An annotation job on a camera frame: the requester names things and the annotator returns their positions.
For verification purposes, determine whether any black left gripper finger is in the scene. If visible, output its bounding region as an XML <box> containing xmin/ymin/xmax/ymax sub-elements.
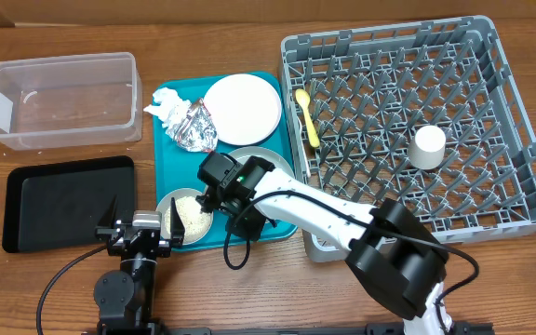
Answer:
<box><xmin>169</xmin><ymin>197</ymin><xmax>185</xmax><ymax>235</ymax></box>
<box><xmin>97</xmin><ymin>196</ymin><xmax>117</xmax><ymax>228</ymax></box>

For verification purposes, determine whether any pink plastic utensil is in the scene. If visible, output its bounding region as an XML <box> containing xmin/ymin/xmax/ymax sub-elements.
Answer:
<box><xmin>297</xmin><ymin>116</ymin><xmax>312</xmax><ymax>180</ymax></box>

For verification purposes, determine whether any yellow plastic spoon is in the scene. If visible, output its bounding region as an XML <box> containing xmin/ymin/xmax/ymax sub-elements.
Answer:
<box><xmin>295</xmin><ymin>88</ymin><xmax>320</xmax><ymax>148</ymax></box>

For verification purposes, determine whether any white paper cup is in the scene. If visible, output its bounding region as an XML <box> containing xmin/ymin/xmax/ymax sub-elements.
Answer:
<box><xmin>408</xmin><ymin>125</ymin><xmax>446</xmax><ymax>170</ymax></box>

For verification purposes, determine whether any gray plate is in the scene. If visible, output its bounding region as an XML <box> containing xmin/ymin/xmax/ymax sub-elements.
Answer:
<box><xmin>229</xmin><ymin>146</ymin><xmax>295</xmax><ymax>178</ymax></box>

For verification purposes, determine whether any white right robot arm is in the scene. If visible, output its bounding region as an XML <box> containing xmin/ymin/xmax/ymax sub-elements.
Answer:
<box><xmin>197</xmin><ymin>152</ymin><xmax>452</xmax><ymax>334</ymax></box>

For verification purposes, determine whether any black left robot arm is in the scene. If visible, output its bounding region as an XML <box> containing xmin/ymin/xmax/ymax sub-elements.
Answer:
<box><xmin>93</xmin><ymin>200</ymin><xmax>185</xmax><ymax>335</ymax></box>

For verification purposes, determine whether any gray dishwasher rack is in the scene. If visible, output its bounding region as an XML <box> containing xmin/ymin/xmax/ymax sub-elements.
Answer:
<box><xmin>279</xmin><ymin>16</ymin><xmax>536</xmax><ymax>243</ymax></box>

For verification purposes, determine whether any gray bowl of grains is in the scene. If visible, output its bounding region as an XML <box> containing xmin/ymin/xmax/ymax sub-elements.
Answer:
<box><xmin>156</xmin><ymin>188</ymin><xmax>213</xmax><ymax>246</ymax></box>

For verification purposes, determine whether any black plastic tray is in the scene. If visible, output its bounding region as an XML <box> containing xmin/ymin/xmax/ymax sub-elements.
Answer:
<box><xmin>2</xmin><ymin>155</ymin><xmax>137</xmax><ymax>253</ymax></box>

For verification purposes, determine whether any crumpled foil wrapper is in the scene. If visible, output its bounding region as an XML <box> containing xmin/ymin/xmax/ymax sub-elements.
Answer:
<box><xmin>163</xmin><ymin>99</ymin><xmax>218</xmax><ymax>153</ymax></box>

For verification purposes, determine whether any crumpled white napkin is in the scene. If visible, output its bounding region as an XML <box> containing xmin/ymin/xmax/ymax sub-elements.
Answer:
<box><xmin>143</xmin><ymin>87</ymin><xmax>192</xmax><ymax>127</ymax></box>

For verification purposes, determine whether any clear plastic bin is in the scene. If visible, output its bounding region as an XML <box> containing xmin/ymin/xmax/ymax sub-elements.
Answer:
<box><xmin>0</xmin><ymin>52</ymin><xmax>143</xmax><ymax>151</ymax></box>

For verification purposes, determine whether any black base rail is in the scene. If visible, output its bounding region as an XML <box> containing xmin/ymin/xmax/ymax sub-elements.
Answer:
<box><xmin>81</xmin><ymin>321</ymin><xmax>495</xmax><ymax>335</ymax></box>

